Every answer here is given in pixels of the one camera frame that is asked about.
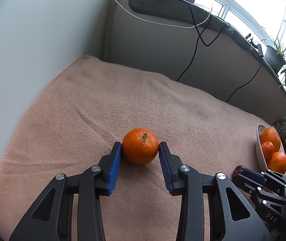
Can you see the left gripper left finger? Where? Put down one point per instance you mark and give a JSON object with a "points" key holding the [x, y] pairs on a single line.
{"points": [[50, 215]]}

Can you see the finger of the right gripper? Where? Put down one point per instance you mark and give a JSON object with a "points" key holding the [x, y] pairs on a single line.
{"points": [[267, 178], [273, 194]]}

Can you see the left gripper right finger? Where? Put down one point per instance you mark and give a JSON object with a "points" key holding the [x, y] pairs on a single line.
{"points": [[231, 215]]}

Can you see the mandarin with stem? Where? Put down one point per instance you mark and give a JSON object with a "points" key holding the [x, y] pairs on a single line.
{"points": [[268, 150]]}

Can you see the small stemmed mandarin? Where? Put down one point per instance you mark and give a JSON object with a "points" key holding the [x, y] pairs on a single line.
{"points": [[140, 146]]}

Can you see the dark red cherry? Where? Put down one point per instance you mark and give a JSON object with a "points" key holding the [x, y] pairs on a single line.
{"points": [[239, 170]]}

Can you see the floral white plate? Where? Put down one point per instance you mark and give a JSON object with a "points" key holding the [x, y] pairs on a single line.
{"points": [[259, 154]]}

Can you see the large orange front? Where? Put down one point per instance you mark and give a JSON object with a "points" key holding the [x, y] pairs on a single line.
{"points": [[278, 162]]}

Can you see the large orange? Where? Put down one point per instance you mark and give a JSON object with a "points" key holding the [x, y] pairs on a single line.
{"points": [[278, 162], [271, 135]]}

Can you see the large orange rear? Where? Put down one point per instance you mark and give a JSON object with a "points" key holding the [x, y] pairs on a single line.
{"points": [[271, 135]]}

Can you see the potted spider plant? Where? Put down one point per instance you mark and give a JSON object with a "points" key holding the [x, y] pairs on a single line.
{"points": [[275, 57]]}

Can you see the black device on sill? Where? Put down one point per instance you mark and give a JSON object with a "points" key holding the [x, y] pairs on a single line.
{"points": [[256, 46]]}

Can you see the dark green sill cloth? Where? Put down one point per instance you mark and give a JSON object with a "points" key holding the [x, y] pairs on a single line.
{"points": [[226, 63]]}

